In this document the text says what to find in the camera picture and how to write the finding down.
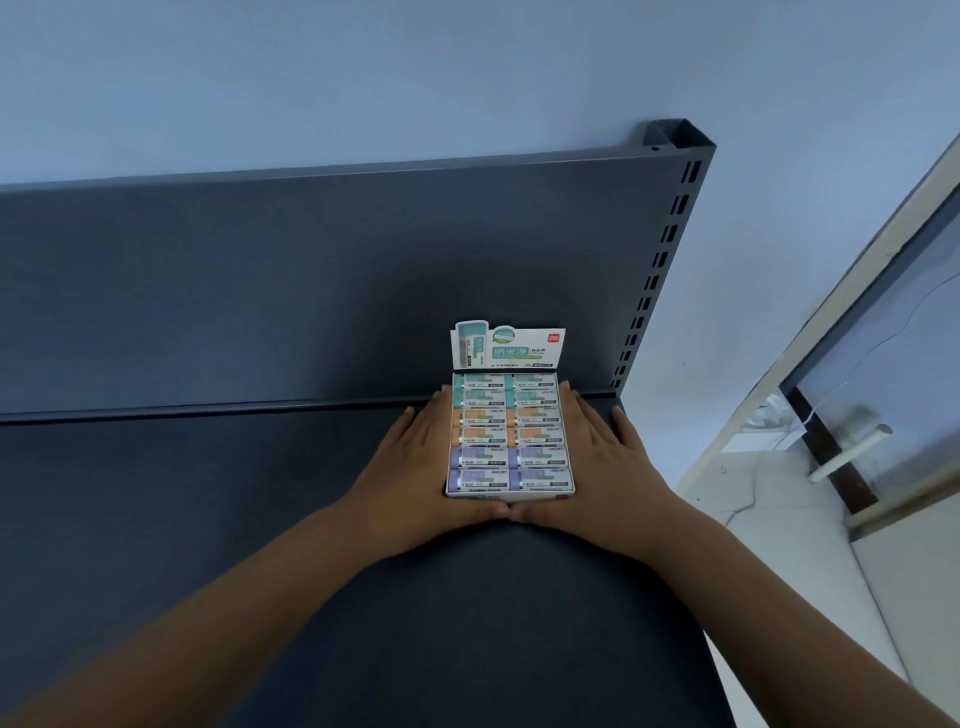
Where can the person's left hand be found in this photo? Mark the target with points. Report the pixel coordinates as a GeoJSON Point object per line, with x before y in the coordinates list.
{"type": "Point", "coordinates": [420, 495]}

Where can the person's right hand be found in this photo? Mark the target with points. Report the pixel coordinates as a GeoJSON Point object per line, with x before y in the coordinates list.
{"type": "Point", "coordinates": [607, 487]}

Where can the white box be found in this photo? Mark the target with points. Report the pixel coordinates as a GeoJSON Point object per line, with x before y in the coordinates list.
{"type": "Point", "coordinates": [510, 352]}

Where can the person's right forearm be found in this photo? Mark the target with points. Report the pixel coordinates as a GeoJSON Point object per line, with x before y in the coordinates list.
{"type": "Point", "coordinates": [810, 630]}

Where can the dark grey shelf back panel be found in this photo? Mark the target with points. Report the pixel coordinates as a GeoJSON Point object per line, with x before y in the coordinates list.
{"type": "Point", "coordinates": [225, 300]}

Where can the white door frame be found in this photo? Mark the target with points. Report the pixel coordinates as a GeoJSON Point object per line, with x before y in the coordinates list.
{"type": "Point", "coordinates": [832, 307]}

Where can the glass door with dark frame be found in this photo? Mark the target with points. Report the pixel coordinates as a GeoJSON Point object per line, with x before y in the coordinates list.
{"type": "Point", "coordinates": [900, 360]}

